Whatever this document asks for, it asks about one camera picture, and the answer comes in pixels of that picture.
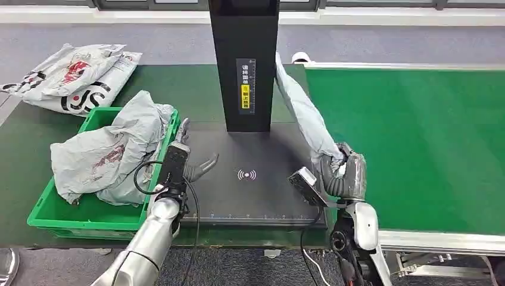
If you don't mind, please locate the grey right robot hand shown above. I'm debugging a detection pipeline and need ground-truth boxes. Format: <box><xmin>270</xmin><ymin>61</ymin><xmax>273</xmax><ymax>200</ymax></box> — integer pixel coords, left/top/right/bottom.
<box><xmin>317</xmin><ymin>142</ymin><xmax>368</xmax><ymax>203</ymax></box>

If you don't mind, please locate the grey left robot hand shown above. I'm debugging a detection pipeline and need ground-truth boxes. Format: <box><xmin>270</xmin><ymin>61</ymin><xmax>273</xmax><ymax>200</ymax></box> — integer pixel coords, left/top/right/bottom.
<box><xmin>174</xmin><ymin>117</ymin><xmax>220</xmax><ymax>184</ymax></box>

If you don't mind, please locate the plain grey parcel bag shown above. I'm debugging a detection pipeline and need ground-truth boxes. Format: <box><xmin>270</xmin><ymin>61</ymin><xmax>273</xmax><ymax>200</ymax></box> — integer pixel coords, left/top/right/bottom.
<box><xmin>273</xmin><ymin>51</ymin><xmax>347</xmax><ymax>173</ymax></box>

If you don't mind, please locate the white parcel with faded print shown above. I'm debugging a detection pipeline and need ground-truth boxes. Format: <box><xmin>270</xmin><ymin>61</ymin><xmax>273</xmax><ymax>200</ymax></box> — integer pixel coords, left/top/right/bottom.
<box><xmin>50</xmin><ymin>89</ymin><xmax>176</xmax><ymax>207</ymax></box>

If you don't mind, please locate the green conveyor belt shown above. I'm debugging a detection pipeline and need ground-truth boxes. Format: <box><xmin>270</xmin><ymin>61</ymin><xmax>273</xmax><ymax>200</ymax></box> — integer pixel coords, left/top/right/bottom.
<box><xmin>304</xmin><ymin>67</ymin><xmax>505</xmax><ymax>237</ymax></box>

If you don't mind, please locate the dark green table mat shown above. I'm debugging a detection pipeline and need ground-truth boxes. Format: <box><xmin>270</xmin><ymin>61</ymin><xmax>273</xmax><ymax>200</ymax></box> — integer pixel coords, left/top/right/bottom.
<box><xmin>0</xmin><ymin>64</ymin><xmax>339</xmax><ymax>250</ymax></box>

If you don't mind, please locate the black and yellow label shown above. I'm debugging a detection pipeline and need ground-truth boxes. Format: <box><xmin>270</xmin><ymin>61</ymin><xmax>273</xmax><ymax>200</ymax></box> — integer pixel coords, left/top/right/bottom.
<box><xmin>236</xmin><ymin>58</ymin><xmax>257</xmax><ymax>116</ymax></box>

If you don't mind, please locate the green plastic crate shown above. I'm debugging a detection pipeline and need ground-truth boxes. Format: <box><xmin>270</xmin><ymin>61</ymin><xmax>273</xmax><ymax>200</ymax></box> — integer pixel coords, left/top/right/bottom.
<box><xmin>26</xmin><ymin>106</ymin><xmax>182</xmax><ymax>241</ymax></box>

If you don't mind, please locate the white parcel with black letters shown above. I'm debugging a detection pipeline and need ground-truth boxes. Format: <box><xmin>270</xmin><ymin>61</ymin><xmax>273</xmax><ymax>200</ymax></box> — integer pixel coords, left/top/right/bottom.
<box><xmin>23</xmin><ymin>51</ymin><xmax>143</xmax><ymax>117</ymax></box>

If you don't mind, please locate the white roller end cap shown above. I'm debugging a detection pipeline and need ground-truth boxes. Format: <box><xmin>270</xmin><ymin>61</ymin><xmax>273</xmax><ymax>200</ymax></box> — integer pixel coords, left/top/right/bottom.
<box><xmin>291</xmin><ymin>51</ymin><xmax>313</xmax><ymax>65</ymax></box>

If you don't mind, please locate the white parcel with red print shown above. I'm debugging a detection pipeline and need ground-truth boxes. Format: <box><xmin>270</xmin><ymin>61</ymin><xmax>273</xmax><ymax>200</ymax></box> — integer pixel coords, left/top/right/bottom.
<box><xmin>0</xmin><ymin>43</ymin><xmax>127</xmax><ymax>102</ymax></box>

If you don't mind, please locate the shiny chrome base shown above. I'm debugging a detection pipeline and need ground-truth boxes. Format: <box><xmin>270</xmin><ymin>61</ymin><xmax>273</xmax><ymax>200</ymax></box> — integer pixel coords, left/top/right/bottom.
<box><xmin>0</xmin><ymin>247</ymin><xmax>20</xmax><ymax>286</ymax></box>

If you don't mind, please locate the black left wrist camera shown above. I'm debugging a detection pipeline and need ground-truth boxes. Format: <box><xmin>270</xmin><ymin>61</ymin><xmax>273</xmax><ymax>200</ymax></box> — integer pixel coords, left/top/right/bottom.
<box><xmin>157</xmin><ymin>142</ymin><xmax>191</xmax><ymax>191</ymax></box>

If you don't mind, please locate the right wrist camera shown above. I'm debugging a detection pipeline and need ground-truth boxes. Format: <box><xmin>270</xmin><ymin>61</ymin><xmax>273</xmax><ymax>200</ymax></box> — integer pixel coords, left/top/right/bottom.
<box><xmin>286</xmin><ymin>166</ymin><xmax>329</xmax><ymax>208</ymax></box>

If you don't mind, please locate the black scanner base plate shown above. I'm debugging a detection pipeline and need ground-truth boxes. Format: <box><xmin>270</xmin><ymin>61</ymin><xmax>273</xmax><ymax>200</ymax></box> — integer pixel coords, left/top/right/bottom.
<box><xmin>178</xmin><ymin>121</ymin><xmax>328</xmax><ymax>229</ymax></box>

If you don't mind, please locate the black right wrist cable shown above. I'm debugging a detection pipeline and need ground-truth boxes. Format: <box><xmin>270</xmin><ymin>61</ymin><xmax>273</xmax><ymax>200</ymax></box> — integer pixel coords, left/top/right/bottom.
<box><xmin>299</xmin><ymin>205</ymin><xmax>323</xmax><ymax>286</ymax></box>

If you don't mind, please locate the white floor cable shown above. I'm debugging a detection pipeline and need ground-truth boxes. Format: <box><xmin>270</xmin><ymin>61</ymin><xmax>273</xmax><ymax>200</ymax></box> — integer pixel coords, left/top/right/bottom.
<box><xmin>302</xmin><ymin>248</ymin><xmax>333</xmax><ymax>286</ymax></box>

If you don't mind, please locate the aluminium conveyor frame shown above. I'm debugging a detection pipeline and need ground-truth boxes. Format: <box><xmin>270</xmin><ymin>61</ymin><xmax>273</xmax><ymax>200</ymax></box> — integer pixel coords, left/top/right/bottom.
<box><xmin>301</xmin><ymin>61</ymin><xmax>505</xmax><ymax>257</ymax></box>

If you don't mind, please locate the metal conveyor support bracket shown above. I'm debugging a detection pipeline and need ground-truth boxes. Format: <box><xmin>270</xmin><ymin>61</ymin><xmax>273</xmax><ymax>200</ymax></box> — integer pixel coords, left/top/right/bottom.
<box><xmin>394</xmin><ymin>251</ymin><xmax>492</xmax><ymax>279</ymax></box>

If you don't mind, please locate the black scanner post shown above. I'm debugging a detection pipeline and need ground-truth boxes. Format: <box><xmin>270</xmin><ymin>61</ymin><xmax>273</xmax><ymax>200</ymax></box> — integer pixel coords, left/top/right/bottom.
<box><xmin>208</xmin><ymin>0</ymin><xmax>280</xmax><ymax>133</ymax></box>

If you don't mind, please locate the dark window frame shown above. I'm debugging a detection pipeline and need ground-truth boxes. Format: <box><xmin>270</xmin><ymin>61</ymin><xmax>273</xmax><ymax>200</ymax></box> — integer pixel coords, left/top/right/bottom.
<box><xmin>0</xmin><ymin>0</ymin><xmax>505</xmax><ymax>13</ymax></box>

